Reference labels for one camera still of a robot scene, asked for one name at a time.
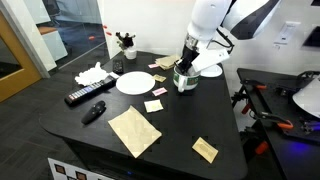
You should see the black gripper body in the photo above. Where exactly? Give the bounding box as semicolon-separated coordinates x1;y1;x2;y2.
175;44;201;70

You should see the white mug with green band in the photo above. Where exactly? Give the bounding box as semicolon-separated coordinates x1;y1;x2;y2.
172;64;202;93

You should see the folded brown paper napkin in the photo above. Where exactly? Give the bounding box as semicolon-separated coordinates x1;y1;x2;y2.
154;53;184;71

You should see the white round plate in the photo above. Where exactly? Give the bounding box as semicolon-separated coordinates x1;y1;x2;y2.
115;70;156;96
199;63;224;79

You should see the pale yellow sticky note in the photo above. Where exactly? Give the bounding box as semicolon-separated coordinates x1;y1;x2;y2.
143;99;165;114

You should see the white ribbed vase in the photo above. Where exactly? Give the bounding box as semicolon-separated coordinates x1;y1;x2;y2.
123;46;138;61

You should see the short black remote control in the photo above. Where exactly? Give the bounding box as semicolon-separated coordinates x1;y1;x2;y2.
112;58;125;75

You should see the orange black bar clamp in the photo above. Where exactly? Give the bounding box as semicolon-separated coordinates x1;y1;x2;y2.
254;111;295;156
240;78;268;116

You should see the large flat tan paper napkin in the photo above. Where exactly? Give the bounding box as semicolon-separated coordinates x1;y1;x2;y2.
107;105;163;159

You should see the tan printed paper packet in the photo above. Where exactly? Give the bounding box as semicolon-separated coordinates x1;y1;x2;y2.
191;136;220;165

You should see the crumpled white tissue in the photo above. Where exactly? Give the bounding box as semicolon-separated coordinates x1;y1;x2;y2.
74;61;110;87

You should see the long black remote control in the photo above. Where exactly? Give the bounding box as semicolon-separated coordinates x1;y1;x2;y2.
64;75;118;108

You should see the black presenter clicker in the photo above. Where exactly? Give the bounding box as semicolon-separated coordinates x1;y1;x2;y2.
80;100;107;126

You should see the white cabinet with wooden top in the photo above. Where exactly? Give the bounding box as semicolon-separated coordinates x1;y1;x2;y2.
37;25;69;63

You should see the black optical breadboard table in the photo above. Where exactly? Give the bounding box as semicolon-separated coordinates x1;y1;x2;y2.
235;67;320;180

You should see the checkerboard calibration board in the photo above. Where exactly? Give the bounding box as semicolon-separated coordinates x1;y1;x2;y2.
47;157;116;180

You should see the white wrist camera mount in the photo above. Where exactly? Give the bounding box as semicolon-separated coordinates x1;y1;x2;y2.
191;48;232;73

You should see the white wall mounted device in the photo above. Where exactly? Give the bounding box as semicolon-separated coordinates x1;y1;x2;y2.
273;20;302;47

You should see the black wall mounted screen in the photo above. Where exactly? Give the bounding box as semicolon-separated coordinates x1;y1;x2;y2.
301;25;320;48

